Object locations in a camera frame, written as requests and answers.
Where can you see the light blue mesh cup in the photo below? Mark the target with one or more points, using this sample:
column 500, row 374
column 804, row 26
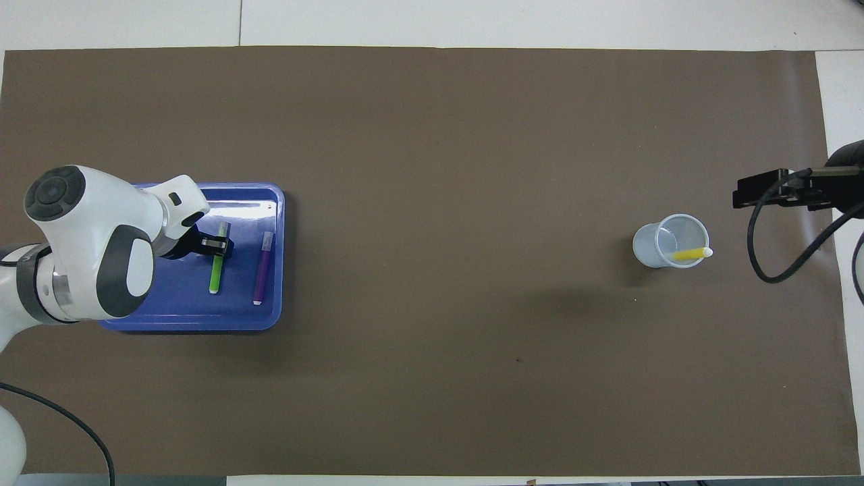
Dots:
column 648, row 246

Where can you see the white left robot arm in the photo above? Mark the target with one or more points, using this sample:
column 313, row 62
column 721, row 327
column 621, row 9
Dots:
column 88, row 229

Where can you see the blue plastic tray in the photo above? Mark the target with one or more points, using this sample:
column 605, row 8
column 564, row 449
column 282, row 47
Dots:
column 263, row 317

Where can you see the brown table mat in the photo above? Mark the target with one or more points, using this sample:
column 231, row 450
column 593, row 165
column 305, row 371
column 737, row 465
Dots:
column 432, row 202

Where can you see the green pen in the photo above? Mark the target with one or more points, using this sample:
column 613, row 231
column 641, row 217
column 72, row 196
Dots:
column 216, row 273

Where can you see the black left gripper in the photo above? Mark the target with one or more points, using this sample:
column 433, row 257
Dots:
column 187, row 246

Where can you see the purple pen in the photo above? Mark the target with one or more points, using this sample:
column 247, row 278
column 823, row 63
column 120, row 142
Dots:
column 262, row 270

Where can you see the yellow pen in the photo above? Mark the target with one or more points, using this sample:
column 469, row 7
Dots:
column 692, row 254

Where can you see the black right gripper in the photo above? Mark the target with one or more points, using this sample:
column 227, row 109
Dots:
column 810, row 190

